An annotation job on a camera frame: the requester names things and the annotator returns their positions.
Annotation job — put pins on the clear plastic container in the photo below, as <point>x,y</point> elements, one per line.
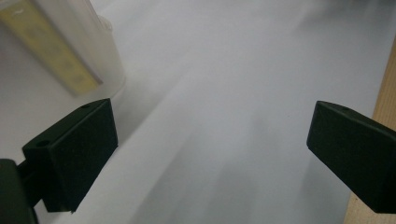
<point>93,46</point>

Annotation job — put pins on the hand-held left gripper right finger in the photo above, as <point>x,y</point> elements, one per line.
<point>351,155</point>

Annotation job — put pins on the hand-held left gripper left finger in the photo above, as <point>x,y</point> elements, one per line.
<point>77,155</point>

